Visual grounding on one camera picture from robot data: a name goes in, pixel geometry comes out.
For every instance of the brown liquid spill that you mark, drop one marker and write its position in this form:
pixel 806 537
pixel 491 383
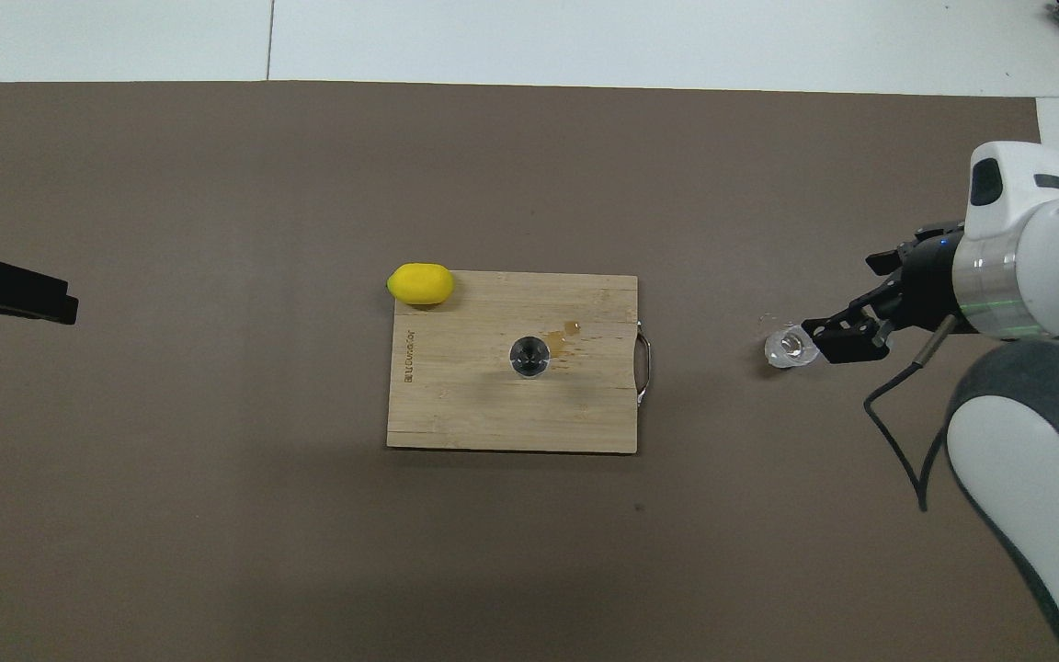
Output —
pixel 572 325

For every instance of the bamboo cutting board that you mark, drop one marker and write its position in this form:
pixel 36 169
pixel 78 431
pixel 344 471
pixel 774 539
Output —
pixel 456 405

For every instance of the yellow lemon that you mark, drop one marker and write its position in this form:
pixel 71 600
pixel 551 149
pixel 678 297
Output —
pixel 420 284

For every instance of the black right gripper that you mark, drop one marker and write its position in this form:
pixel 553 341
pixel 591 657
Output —
pixel 929 285

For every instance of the steel double jigger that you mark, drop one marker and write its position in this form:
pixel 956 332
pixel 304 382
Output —
pixel 529 357

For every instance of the small clear glass cup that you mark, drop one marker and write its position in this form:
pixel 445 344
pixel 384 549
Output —
pixel 785 348

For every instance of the brown table mat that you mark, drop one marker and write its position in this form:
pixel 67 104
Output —
pixel 217 552

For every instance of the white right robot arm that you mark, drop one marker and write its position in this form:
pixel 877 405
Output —
pixel 1044 257

